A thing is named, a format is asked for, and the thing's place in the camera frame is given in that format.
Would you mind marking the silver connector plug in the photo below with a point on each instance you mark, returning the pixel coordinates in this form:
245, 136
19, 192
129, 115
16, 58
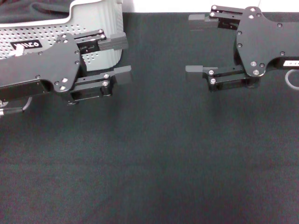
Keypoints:
19, 50

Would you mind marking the dark cloth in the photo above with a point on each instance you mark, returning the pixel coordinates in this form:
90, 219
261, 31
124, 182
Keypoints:
23, 9

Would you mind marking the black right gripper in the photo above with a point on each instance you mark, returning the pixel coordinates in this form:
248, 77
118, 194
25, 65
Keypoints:
259, 42

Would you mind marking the grey perforated storage box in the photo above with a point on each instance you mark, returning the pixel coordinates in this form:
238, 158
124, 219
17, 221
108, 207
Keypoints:
100, 14

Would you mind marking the black tablecloth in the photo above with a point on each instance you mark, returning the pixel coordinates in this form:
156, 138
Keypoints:
149, 151

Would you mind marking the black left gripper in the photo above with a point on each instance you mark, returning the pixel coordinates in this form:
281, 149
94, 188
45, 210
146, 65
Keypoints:
58, 63

